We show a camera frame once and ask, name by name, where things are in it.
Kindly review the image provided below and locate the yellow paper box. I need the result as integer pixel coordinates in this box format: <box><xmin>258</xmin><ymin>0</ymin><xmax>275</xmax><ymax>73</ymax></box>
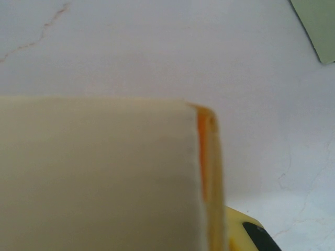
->
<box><xmin>0</xmin><ymin>96</ymin><xmax>228</xmax><ymax>251</ymax></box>

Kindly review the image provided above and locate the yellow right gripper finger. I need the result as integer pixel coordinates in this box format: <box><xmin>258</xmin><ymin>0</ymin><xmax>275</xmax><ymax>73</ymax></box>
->
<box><xmin>225</xmin><ymin>206</ymin><xmax>282</xmax><ymax>251</ymax></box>

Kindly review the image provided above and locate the light green paper box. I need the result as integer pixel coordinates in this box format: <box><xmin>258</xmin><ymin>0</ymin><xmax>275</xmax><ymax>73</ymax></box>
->
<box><xmin>289</xmin><ymin>0</ymin><xmax>335</xmax><ymax>64</ymax></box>

